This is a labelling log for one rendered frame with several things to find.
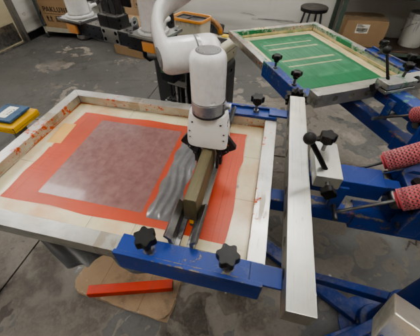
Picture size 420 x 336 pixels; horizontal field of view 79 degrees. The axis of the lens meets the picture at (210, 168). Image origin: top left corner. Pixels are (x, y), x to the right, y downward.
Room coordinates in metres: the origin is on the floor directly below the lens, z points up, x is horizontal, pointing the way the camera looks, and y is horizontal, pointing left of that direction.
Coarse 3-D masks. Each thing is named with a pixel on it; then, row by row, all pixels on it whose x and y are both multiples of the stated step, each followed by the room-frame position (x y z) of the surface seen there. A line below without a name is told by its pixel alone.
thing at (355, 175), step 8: (344, 168) 0.44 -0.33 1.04; (352, 168) 0.44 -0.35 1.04; (360, 168) 0.44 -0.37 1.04; (368, 168) 0.44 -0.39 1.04; (344, 176) 0.41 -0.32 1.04; (352, 176) 0.41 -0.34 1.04; (360, 176) 0.41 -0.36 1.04; (368, 176) 0.41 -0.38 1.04; (376, 176) 0.41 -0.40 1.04; (344, 184) 0.39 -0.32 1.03; (352, 184) 0.39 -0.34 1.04; (360, 184) 0.39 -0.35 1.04; (368, 184) 0.38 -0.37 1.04; (376, 184) 0.38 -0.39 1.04; (384, 184) 0.38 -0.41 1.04; (352, 192) 0.39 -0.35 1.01; (360, 192) 0.38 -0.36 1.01; (368, 192) 0.38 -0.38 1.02; (376, 192) 0.38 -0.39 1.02; (376, 200) 0.37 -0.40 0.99
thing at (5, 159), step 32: (96, 96) 0.87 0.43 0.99; (128, 96) 0.87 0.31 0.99; (32, 128) 0.67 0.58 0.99; (0, 160) 0.52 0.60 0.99; (256, 192) 0.40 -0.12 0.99; (0, 224) 0.31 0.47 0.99; (32, 224) 0.31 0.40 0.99; (64, 224) 0.31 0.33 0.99; (256, 224) 0.31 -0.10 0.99; (256, 256) 0.23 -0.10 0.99
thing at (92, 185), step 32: (64, 160) 0.55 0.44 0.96; (96, 160) 0.55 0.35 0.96; (128, 160) 0.55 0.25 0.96; (32, 192) 0.43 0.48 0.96; (64, 192) 0.43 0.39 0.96; (96, 192) 0.43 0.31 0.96; (128, 192) 0.43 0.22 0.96; (224, 192) 0.43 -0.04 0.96; (160, 224) 0.33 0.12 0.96; (224, 224) 0.33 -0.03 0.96
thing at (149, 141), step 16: (80, 128) 0.71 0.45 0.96; (96, 128) 0.71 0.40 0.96; (112, 128) 0.71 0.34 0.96; (128, 128) 0.71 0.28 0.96; (144, 128) 0.71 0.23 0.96; (160, 128) 0.71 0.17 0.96; (176, 128) 0.71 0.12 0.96; (64, 144) 0.63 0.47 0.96; (80, 144) 0.63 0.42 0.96; (96, 144) 0.63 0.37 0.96; (112, 144) 0.63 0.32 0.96; (128, 144) 0.63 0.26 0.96; (144, 144) 0.63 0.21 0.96; (160, 144) 0.63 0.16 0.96; (176, 144) 0.63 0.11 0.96; (240, 144) 0.63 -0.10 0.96; (144, 160) 0.55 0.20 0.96; (160, 160) 0.55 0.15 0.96; (224, 160) 0.55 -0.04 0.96; (240, 160) 0.55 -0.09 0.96
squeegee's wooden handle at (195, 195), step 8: (208, 152) 0.47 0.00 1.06; (216, 152) 0.52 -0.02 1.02; (200, 160) 0.44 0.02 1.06; (208, 160) 0.44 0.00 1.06; (200, 168) 0.42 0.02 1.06; (208, 168) 0.43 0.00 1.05; (192, 176) 0.39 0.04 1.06; (200, 176) 0.39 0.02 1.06; (208, 176) 0.43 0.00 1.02; (192, 184) 0.37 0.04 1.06; (200, 184) 0.37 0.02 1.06; (192, 192) 0.34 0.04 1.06; (200, 192) 0.35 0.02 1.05; (184, 200) 0.33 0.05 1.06; (192, 200) 0.32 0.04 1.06; (200, 200) 0.35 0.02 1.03; (184, 208) 0.32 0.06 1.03; (192, 208) 0.32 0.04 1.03; (192, 216) 0.32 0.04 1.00
